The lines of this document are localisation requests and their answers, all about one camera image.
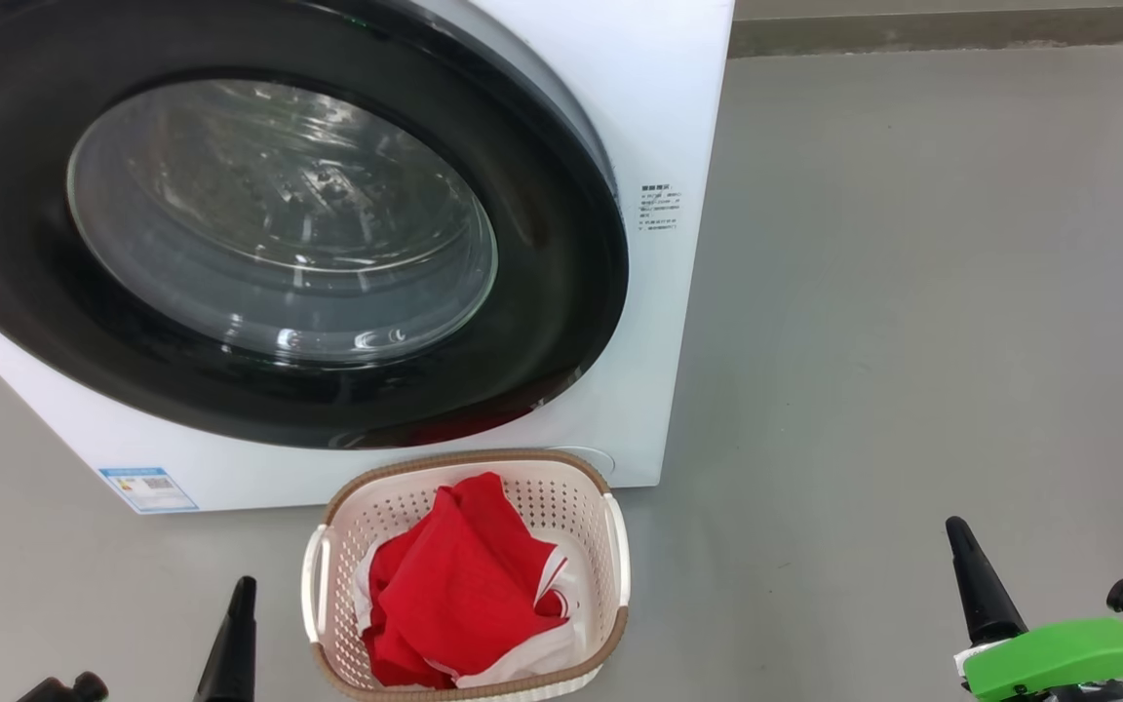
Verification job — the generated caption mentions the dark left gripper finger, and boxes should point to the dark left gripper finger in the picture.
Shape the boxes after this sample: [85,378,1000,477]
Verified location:
[193,575,258,702]

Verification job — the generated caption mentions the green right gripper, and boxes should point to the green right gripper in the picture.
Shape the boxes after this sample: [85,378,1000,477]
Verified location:
[945,516,1123,702]

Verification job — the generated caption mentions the red and white garment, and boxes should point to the red and white garment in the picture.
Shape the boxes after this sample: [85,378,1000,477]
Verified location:
[355,473,582,690]

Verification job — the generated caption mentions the dark brown curved object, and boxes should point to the dark brown curved object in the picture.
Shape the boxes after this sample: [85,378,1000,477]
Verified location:
[0,0,630,450]

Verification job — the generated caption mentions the cream basket with brown rim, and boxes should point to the cream basket with brown rim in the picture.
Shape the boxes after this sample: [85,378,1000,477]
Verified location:
[301,448,632,702]

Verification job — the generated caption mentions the white washing machine body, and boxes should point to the white washing machine body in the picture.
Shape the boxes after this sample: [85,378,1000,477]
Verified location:
[0,0,736,515]

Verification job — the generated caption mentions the blue energy label sticker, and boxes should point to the blue energy label sticker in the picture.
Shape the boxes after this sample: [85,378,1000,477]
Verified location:
[98,467,200,514]

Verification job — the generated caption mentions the round white filter cover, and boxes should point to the round white filter cover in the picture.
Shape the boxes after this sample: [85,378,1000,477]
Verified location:
[547,447,616,479]

